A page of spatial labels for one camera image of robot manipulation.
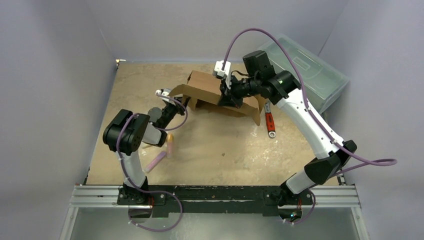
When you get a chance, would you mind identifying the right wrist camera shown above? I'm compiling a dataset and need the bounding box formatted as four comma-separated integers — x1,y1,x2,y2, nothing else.
212,60,231,89

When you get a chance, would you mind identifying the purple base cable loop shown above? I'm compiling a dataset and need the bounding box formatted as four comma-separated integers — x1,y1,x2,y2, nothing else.
127,191,185,233

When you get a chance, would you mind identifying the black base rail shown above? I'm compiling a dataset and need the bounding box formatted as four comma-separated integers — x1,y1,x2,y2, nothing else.
116,185,313,218

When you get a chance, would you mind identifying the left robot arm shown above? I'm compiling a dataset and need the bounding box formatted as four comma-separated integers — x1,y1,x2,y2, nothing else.
102,97,190,205

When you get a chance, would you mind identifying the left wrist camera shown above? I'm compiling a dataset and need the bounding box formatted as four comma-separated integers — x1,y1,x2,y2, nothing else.
155,88,173,100

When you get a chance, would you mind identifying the translucent green plastic toolbox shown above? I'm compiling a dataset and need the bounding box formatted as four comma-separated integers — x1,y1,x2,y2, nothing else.
275,33,349,114

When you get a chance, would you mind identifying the aluminium frame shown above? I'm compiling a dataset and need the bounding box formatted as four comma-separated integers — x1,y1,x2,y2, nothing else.
59,185,370,240

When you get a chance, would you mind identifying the orange pink highlighter marker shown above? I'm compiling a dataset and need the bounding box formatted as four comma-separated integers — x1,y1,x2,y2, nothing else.
166,133,174,158

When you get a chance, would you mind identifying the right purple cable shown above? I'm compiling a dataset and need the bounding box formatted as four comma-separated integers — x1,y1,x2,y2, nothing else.
222,28,398,180

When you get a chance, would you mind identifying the red handled adjustable wrench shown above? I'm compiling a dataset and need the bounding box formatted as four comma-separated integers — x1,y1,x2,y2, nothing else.
264,100,276,139

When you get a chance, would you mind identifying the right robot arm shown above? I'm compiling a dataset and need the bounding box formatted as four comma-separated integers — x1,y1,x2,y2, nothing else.
213,50,357,204

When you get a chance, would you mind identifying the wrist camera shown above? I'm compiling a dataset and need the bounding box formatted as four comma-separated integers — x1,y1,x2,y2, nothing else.
212,60,231,89
155,88,173,100

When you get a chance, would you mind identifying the brown cardboard box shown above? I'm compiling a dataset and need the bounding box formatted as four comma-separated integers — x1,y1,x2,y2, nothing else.
168,70,266,126

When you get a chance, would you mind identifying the purple highlighter marker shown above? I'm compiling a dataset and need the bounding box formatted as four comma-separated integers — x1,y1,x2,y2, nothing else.
144,151,167,174

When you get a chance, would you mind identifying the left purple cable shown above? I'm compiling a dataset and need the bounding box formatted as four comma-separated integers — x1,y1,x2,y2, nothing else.
115,93,189,195

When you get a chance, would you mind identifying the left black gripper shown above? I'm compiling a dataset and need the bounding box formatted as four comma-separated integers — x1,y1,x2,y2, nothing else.
159,95,190,131

